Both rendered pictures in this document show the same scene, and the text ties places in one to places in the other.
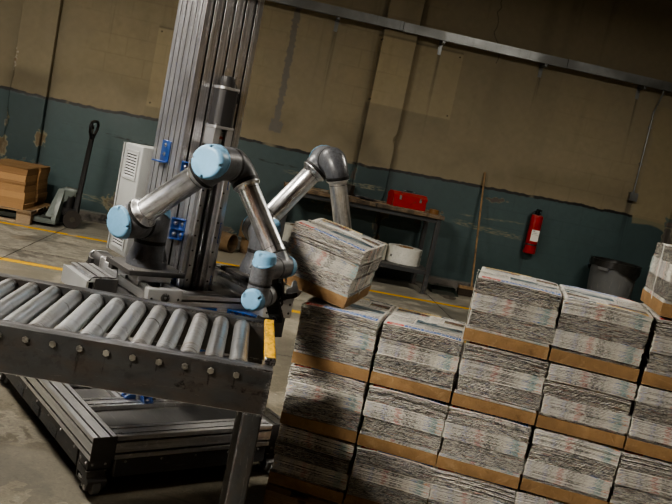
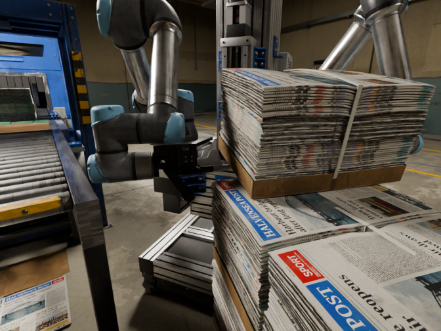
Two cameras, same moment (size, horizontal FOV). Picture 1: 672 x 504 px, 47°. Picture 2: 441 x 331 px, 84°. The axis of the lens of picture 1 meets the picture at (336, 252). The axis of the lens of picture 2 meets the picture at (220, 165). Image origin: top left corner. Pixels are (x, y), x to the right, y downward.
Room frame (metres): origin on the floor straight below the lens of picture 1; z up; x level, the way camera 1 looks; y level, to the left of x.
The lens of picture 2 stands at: (2.46, -0.44, 1.04)
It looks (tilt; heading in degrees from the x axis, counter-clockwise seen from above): 17 degrees down; 62
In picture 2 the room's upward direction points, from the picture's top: straight up
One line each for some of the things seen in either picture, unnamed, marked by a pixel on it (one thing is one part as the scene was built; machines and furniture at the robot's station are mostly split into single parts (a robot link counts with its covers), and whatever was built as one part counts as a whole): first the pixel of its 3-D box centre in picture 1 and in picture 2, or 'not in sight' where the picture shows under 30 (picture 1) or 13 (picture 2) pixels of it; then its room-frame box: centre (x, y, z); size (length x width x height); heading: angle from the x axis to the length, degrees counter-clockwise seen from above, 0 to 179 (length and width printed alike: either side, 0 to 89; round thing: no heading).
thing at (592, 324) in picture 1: (594, 329); not in sight; (2.70, -0.94, 0.95); 0.38 x 0.29 x 0.23; 168
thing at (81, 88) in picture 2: not in sight; (81, 88); (2.46, 1.50, 1.05); 0.05 x 0.05 x 0.45; 7
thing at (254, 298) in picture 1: (256, 297); (113, 166); (2.51, 0.22, 0.85); 0.11 x 0.08 x 0.09; 166
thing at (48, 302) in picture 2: not in sight; (35, 309); (2.11, 0.83, 0.01); 0.37 x 0.28 x 0.01; 97
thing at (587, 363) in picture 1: (588, 353); not in sight; (2.70, -0.95, 0.86); 0.38 x 0.29 x 0.04; 168
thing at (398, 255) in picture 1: (356, 228); not in sight; (8.90, -0.17, 0.55); 1.80 x 0.70 x 1.09; 97
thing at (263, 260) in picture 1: (265, 268); (116, 128); (2.52, 0.22, 0.95); 0.11 x 0.08 x 0.11; 156
